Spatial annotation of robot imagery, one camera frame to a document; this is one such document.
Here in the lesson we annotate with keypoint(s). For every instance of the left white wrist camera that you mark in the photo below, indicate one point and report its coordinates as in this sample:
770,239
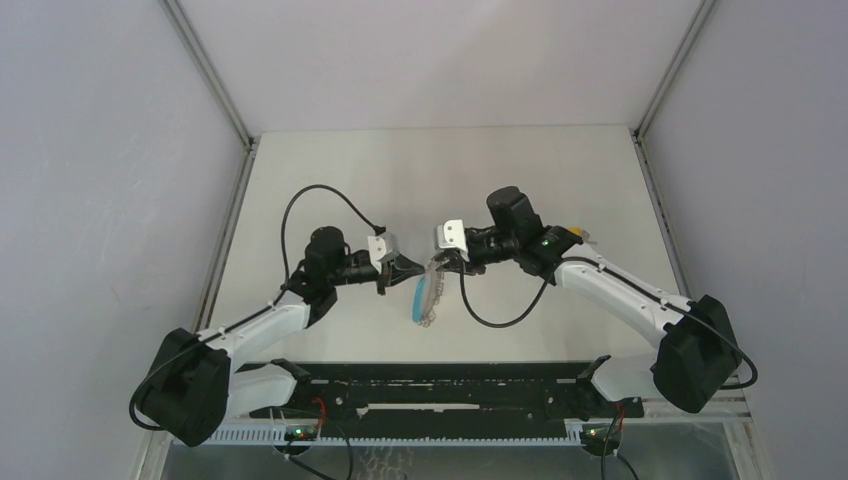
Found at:
382,250

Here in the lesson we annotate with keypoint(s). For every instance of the left small circuit board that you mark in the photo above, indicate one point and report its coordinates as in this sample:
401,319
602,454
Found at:
301,434

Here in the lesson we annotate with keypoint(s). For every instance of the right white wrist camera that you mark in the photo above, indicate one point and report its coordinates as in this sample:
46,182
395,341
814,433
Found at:
450,236

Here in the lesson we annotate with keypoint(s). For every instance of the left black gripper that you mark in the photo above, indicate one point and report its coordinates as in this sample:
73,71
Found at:
398,277

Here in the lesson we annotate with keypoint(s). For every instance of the white slotted cable duct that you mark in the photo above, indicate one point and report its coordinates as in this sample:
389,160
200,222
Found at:
234,434

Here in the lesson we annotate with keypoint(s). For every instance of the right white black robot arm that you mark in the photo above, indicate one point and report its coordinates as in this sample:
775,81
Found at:
695,351

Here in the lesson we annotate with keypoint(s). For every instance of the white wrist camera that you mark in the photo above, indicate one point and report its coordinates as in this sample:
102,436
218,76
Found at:
450,236
382,250

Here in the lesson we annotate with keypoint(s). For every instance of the small circuit board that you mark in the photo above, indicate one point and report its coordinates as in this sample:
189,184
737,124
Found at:
596,436
301,434

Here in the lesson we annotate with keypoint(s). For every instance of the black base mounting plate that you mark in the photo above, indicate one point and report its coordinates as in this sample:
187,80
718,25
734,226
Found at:
409,399

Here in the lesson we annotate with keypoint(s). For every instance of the right small circuit board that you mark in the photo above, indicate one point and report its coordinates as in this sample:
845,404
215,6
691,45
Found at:
596,436

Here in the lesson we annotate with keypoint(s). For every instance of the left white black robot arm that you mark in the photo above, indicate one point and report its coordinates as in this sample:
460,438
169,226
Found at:
198,380

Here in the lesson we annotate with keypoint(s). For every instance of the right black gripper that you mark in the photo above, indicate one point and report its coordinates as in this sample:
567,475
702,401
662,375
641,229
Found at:
470,267

